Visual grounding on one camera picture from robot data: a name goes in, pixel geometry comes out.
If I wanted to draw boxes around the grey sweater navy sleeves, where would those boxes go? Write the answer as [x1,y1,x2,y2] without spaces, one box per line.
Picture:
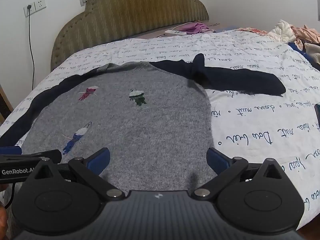
[1,54,286,192]

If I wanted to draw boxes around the pile of clothes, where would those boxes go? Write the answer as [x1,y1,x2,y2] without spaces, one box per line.
[267,20,319,69]

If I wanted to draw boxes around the person's left hand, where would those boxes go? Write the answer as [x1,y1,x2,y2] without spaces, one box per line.
[0,205,8,240]

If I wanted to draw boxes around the wooden bedside furniture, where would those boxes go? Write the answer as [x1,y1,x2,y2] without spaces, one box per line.
[0,86,13,124]

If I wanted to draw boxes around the white script-print bed sheet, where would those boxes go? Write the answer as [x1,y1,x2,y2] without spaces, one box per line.
[1,30,319,226]

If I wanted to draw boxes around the dark phone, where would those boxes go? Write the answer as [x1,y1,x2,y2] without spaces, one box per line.
[315,104,320,128]

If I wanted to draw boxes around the purple cloth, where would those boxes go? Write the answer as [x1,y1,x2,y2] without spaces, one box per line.
[179,22,210,35]

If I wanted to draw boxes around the white power strip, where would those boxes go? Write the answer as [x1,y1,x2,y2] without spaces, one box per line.
[164,30,187,36]

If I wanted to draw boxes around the olive upholstered headboard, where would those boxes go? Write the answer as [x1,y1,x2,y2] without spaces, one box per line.
[50,0,209,70]

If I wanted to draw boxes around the black power cable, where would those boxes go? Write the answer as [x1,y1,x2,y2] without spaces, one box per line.
[26,4,36,91]

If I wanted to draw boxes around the white wall power outlet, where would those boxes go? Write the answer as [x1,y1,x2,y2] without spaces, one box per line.
[23,0,47,17]

